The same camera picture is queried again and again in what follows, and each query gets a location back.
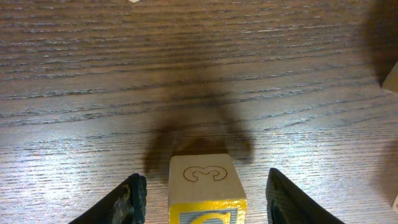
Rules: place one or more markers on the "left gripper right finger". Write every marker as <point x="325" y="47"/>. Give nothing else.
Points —
<point x="288" y="204"/>

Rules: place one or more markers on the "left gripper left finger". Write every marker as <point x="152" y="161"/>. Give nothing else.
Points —
<point x="126" y="204"/>

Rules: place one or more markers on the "yellow C block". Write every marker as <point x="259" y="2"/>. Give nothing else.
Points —
<point x="205" y="189"/>

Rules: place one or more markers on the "red I block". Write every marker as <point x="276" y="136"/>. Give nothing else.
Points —
<point x="390" y="84"/>

